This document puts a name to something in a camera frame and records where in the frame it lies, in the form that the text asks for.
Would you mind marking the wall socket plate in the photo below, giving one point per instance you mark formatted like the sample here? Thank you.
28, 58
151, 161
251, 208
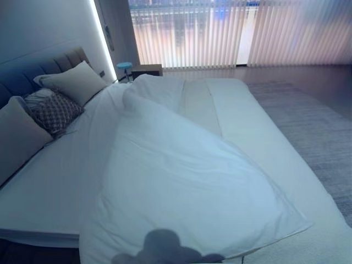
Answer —
102, 73

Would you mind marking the blue round stool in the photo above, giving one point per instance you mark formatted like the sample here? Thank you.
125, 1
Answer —
124, 66

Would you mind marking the vertical window blinds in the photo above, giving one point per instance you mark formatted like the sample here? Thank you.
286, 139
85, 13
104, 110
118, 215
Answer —
192, 33
302, 30

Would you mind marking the striped grey cushion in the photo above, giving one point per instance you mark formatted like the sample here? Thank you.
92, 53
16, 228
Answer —
37, 97

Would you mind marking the dark wooden nightstand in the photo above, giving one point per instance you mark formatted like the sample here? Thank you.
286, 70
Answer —
147, 71

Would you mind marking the white wall light strip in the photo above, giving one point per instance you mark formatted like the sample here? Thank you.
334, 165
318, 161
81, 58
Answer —
103, 38

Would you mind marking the grey padded headboard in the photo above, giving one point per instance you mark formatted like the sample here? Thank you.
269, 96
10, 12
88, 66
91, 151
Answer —
19, 77

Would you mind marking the brown patterned cushion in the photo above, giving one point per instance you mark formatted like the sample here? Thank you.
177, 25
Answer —
57, 112

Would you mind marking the white sheeted mattress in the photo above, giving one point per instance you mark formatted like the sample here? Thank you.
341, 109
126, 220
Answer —
275, 143

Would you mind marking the white duvet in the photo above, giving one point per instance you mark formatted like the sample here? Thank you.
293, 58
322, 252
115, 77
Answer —
165, 170

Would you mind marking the beige pillow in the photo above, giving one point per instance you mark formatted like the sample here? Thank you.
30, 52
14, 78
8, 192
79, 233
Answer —
19, 137
77, 82

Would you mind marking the grey floor rug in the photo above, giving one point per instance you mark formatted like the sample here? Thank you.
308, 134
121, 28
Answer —
316, 132

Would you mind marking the dark bed frame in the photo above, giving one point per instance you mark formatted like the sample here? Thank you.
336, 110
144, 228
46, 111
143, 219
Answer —
35, 251

